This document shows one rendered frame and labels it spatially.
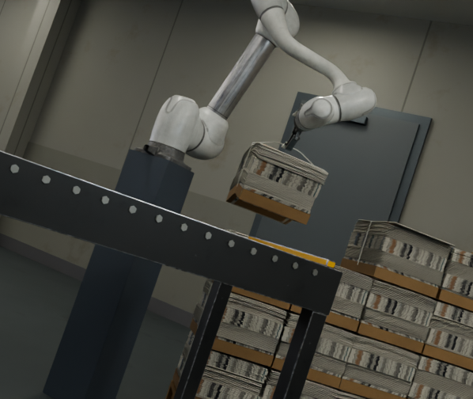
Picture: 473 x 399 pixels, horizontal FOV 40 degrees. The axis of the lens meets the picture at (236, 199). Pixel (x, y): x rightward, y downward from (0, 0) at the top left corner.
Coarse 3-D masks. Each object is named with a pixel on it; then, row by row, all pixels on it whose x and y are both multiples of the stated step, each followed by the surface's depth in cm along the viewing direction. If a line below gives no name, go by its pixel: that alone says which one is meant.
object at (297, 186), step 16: (256, 144) 258; (256, 160) 245; (272, 160) 245; (288, 160) 245; (256, 176) 246; (272, 176) 246; (288, 176) 247; (304, 176) 247; (320, 176) 247; (256, 192) 246; (272, 192) 247; (288, 192) 248; (304, 192) 249; (304, 208) 249
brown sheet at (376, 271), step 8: (344, 264) 287; (352, 264) 279; (360, 264) 271; (368, 264) 263; (360, 272) 268; (368, 272) 261; (376, 272) 255; (384, 272) 256; (392, 272) 257; (392, 280) 257; (400, 280) 257; (408, 280) 258; (416, 280) 259; (408, 288) 258; (416, 288) 259; (424, 288) 259; (432, 288) 260; (432, 296) 260
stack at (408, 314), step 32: (352, 288) 255; (384, 288) 257; (224, 320) 244; (256, 320) 247; (288, 320) 249; (384, 320) 256; (416, 320) 260; (448, 320) 262; (320, 352) 251; (352, 352) 253; (384, 352) 256; (416, 352) 266; (224, 384) 245; (256, 384) 248; (320, 384) 253; (384, 384) 256; (416, 384) 258; (448, 384) 262
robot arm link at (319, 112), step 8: (328, 96) 236; (304, 104) 235; (312, 104) 228; (320, 104) 227; (328, 104) 228; (336, 104) 233; (304, 112) 233; (312, 112) 228; (320, 112) 227; (328, 112) 228; (336, 112) 233; (304, 120) 235; (312, 120) 230; (320, 120) 229; (328, 120) 231; (336, 120) 236; (312, 128) 239
